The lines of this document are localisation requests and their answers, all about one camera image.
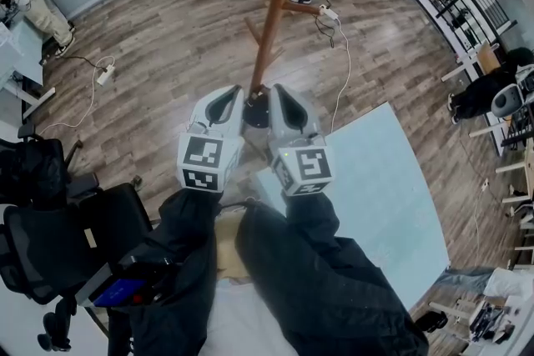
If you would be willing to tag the wooden table white legs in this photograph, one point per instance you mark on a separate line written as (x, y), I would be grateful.
(488, 56)

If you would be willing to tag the row of small potted plants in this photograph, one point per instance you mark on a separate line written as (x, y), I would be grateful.
(461, 18)

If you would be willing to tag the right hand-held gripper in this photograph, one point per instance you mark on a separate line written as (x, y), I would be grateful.
(308, 166)

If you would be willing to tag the white power strip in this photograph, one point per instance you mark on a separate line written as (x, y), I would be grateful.
(329, 12)
(106, 76)

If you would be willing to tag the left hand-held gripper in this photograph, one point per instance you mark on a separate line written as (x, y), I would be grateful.
(200, 154)

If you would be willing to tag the person's left forearm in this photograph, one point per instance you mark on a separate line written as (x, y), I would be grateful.
(187, 217)

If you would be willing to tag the wooden coat stand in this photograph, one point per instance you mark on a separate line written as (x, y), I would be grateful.
(276, 12)

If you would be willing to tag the cluttered white work desk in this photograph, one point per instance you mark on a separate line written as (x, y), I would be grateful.
(488, 321)

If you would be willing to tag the black blue waist device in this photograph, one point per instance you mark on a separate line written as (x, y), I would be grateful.
(112, 289)

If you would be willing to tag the white power adapter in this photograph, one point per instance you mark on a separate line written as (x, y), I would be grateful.
(484, 184)

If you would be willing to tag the black mesh office chair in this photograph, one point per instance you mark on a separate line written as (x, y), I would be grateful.
(37, 166)
(121, 208)

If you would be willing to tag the white-legged table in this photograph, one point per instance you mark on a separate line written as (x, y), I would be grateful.
(488, 128)

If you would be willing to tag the person's right forearm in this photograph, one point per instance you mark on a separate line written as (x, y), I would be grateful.
(310, 217)

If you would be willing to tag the light desk white legs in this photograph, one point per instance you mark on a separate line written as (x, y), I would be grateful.
(21, 54)

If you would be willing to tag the black cap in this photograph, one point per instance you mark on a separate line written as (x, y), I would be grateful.
(255, 114)

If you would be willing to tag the person's khaki trouser leg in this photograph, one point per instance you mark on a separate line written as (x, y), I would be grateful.
(229, 246)

